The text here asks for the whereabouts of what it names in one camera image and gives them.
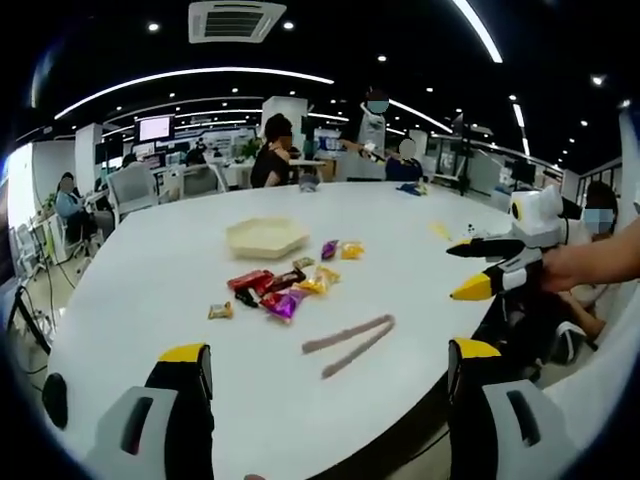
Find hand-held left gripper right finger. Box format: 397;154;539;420
447;338;576;480

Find beige hexagonal container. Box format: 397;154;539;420
225;216;311;261

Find black round object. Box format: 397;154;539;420
41;372;69;431

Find black tripod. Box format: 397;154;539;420
451;113;495;197

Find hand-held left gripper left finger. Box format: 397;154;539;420
84;342;216;480

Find long curved ceiling light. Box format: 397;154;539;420
53;66;336;122

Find straight ceiling light strip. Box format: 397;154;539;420
451;0;504;65

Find black stand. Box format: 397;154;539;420
8;286;53;357

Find white curved chair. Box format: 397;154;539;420
541;294;640;466

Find wall screen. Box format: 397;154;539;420
136;115;175;144

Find ceiling air conditioner vent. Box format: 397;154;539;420
187;0;274;45

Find white office chair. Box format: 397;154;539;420
181;164;230;197
106;163;162;222

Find person's right hand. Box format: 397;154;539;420
539;239;602;294

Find pile of food snack packets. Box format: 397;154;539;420
207;238;366;327

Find grey food tongs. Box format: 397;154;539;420
301;313;397;381

